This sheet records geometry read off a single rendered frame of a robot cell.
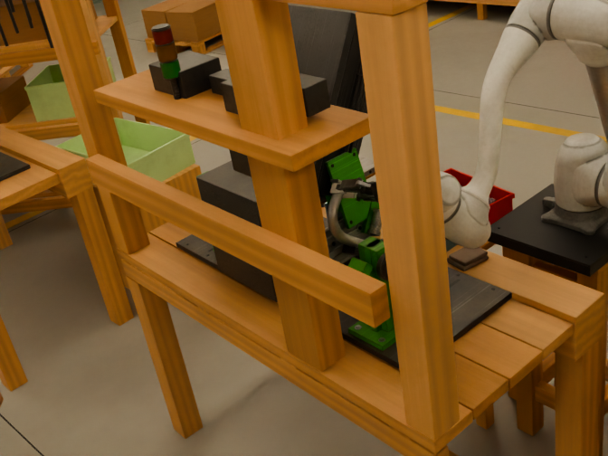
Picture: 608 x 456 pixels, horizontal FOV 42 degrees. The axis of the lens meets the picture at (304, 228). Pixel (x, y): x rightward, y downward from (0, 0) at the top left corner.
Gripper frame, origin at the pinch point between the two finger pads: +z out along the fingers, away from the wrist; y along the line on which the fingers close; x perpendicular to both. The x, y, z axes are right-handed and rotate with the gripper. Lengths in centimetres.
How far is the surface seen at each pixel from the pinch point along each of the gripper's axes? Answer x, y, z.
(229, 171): 1.5, 19.3, 32.0
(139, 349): 65, -43, 176
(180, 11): -252, -150, 556
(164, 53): -14, 59, 12
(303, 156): 8, 41, -38
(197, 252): 24, 4, 63
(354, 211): 2.9, -9.0, 4.4
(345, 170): -6.8, -1.4, 4.4
